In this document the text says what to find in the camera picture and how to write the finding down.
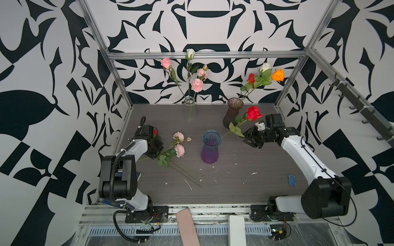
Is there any orange rose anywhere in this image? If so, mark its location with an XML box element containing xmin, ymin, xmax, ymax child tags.
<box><xmin>272</xmin><ymin>69</ymin><xmax>284</xmax><ymax>83</ymax></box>

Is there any white flat paddle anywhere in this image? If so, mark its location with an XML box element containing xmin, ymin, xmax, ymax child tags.
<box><xmin>228</xmin><ymin>215</ymin><xmax>246</xmax><ymax>246</ymax></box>

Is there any small blue object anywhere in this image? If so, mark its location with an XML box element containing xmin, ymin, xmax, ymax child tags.
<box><xmin>288</xmin><ymin>174</ymin><xmax>297</xmax><ymax>186</ymax></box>

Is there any aluminium frame rail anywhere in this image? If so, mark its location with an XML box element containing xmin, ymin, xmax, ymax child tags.
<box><xmin>107</xmin><ymin>51</ymin><xmax>305</xmax><ymax>60</ymax></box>

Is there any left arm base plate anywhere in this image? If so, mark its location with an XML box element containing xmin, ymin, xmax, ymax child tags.
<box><xmin>125</xmin><ymin>206</ymin><xmax>169</xmax><ymax>223</ymax></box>

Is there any white rose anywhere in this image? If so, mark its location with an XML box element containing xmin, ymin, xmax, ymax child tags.
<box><xmin>186</xmin><ymin>49</ymin><xmax>199</xmax><ymax>97</ymax></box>
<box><xmin>245</xmin><ymin>63</ymin><xmax>272</xmax><ymax>98</ymax></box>

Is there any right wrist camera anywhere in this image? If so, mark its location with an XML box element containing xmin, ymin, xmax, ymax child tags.
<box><xmin>255</xmin><ymin>122</ymin><xmax>266</xmax><ymax>132</ymax></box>

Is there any pink flat paddle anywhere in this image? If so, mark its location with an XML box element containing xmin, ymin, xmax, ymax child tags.
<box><xmin>176</xmin><ymin>209</ymin><xmax>200</xmax><ymax>246</ymax></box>

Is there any dark red glass vase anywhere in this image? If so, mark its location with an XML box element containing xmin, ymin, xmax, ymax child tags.
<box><xmin>223</xmin><ymin>97</ymin><xmax>244</xmax><ymax>129</ymax></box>

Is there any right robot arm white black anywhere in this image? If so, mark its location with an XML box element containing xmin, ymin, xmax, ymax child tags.
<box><xmin>243</xmin><ymin>114</ymin><xmax>355</xmax><ymax>221</ymax></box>

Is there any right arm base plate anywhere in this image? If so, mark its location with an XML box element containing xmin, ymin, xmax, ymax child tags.
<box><xmin>250</xmin><ymin>204</ymin><xmax>294</xmax><ymax>222</ymax></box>

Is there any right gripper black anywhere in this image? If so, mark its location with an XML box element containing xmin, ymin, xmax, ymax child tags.
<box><xmin>239</xmin><ymin>125</ymin><xmax>274</xmax><ymax>148</ymax></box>

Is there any clear glass vase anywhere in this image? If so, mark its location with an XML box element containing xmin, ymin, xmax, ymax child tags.
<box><xmin>184</xmin><ymin>96</ymin><xmax>197</xmax><ymax>124</ymax></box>

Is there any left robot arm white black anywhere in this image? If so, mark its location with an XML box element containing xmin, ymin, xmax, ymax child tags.
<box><xmin>98</xmin><ymin>116</ymin><xmax>163</xmax><ymax>244</ymax></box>

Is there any wall hook rack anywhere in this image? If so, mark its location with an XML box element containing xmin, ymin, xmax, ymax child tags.
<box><xmin>330</xmin><ymin>73</ymin><xmax>394</xmax><ymax>148</ymax></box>

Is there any pink carnation stem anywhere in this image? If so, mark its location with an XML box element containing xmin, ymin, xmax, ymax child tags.
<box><xmin>139</xmin><ymin>132</ymin><xmax>201</xmax><ymax>187</ymax></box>

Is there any small circuit board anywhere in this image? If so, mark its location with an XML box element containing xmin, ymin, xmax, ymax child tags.
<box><xmin>269</xmin><ymin>221</ymin><xmax>291</xmax><ymax>241</ymax></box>

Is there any blue purple glass vase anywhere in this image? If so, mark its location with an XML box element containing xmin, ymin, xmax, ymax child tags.
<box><xmin>201</xmin><ymin>130</ymin><xmax>221</xmax><ymax>164</ymax></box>

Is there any pink rose single stem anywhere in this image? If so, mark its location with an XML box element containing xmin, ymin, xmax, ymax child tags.
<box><xmin>160</xmin><ymin>57</ymin><xmax>185</xmax><ymax>96</ymax></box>

